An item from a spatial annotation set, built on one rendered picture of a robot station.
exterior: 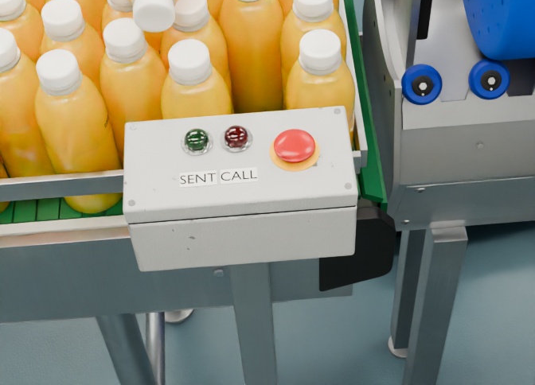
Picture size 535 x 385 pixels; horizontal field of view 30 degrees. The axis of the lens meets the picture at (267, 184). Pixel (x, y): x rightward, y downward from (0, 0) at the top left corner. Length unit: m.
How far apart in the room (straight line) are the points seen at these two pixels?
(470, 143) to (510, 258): 0.99
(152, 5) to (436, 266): 0.67
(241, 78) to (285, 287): 0.26
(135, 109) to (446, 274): 0.62
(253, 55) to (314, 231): 0.25
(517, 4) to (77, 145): 0.45
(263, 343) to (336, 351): 0.88
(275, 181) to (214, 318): 1.21
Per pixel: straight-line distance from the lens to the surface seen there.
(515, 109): 1.16
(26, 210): 1.13
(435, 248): 1.41
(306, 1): 1.00
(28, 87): 1.02
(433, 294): 1.51
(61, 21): 1.01
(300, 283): 1.18
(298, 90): 0.97
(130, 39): 0.98
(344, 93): 0.98
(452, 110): 1.14
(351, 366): 1.99
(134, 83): 1.00
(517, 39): 1.04
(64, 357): 2.06
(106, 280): 1.16
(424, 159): 1.17
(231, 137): 0.87
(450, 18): 1.24
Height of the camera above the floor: 1.78
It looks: 53 degrees down
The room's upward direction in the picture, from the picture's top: 4 degrees counter-clockwise
